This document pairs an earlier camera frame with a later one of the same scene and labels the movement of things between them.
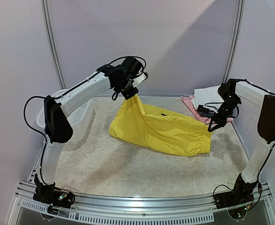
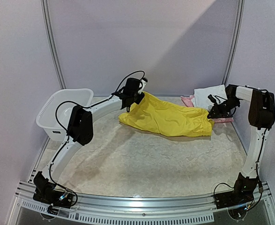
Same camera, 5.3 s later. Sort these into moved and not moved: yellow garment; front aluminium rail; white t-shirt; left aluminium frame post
Moved: yellow garment
Not moved: left aluminium frame post; front aluminium rail; white t-shirt
